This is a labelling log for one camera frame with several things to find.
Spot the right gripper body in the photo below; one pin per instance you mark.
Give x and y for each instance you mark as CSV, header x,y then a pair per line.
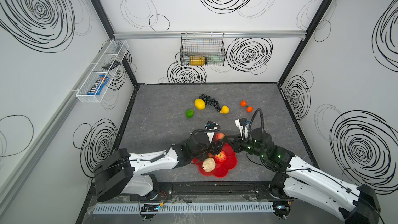
x,y
227,143

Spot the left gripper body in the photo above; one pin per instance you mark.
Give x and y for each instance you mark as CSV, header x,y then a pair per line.
x,y
210,149

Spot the red strawberry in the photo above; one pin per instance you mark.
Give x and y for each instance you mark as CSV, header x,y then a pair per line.
x,y
218,136

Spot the cream garlic bulb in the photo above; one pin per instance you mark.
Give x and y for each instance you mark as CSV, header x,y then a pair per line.
x,y
208,165

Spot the red flower-shaped fruit bowl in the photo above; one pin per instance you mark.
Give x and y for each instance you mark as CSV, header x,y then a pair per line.
x,y
223,164

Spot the small yellow pear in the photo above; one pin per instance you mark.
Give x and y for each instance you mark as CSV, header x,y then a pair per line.
x,y
225,110

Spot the green lime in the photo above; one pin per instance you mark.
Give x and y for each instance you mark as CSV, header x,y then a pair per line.
x,y
189,113

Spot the yellow lemon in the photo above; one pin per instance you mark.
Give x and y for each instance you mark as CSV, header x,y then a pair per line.
x,y
199,104

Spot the red apple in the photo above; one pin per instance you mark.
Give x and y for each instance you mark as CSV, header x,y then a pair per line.
x,y
220,156

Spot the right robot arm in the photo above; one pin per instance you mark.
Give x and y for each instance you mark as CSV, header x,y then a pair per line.
x,y
295,178

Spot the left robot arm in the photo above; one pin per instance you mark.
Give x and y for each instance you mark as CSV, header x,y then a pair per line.
x,y
131,173

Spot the orange cherry tomato lower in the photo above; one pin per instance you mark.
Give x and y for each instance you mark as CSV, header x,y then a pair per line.
x,y
249,109

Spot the orange cherry tomato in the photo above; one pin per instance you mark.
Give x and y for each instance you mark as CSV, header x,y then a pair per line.
x,y
243,103
249,109

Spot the orange cherry tomato upper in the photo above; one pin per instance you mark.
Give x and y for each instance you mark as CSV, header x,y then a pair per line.
x,y
243,103

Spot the dark grape bunch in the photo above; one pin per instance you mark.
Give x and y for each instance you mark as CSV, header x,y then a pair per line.
x,y
210,101

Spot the green box in basket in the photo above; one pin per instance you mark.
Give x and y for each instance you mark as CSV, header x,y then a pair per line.
x,y
215,60

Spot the black remote control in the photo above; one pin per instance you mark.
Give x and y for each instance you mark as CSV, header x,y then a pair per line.
x,y
111,65

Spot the blue candy packet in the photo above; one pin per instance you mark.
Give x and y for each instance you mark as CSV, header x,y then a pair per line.
x,y
99,84

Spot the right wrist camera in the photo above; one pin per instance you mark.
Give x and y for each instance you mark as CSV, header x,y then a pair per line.
x,y
243,125

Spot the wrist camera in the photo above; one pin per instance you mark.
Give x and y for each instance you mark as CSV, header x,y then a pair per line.
x,y
243,125
211,129

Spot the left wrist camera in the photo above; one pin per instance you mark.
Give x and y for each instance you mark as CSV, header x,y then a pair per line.
x,y
211,129

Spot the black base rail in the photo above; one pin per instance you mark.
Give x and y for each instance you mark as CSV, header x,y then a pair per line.
x,y
168,190

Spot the white slotted cable duct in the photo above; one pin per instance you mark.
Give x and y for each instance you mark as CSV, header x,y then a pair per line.
x,y
182,207

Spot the black wire wall basket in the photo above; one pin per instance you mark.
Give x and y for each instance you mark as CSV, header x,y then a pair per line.
x,y
200,44

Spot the white wire wall shelf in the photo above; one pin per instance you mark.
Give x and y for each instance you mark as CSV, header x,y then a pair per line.
x,y
111,50

